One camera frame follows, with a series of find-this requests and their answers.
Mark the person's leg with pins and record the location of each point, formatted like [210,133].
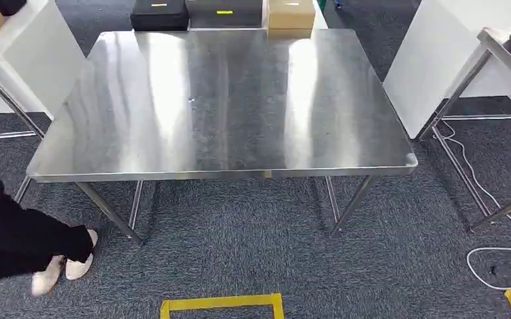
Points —
[8,233]

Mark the black box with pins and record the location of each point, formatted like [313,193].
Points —
[159,15]

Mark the black object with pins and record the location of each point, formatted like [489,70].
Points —
[8,5]

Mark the grey box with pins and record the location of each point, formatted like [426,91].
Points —
[224,15]

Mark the white board panel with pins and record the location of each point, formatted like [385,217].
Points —
[35,53]
[431,57]

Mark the tan box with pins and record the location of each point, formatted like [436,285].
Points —
[290,17]

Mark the person's white shoe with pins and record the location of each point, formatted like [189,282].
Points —
[46,277]
[79,266]

